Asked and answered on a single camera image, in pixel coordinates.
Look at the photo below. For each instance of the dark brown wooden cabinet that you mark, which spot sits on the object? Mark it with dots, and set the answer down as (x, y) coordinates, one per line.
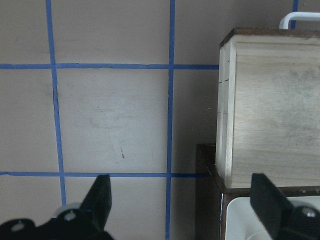
(213, 195)

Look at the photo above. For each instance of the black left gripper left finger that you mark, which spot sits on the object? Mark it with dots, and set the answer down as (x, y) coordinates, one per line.
(97, 203)

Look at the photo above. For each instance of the white plastic tray box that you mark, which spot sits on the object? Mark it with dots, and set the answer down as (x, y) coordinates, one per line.
(303, 224)

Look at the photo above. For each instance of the light wooden drawer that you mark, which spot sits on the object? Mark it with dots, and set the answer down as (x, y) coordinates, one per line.
(268, 111)

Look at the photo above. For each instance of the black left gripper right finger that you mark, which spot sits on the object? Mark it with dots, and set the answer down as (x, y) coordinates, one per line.
(269, 204)

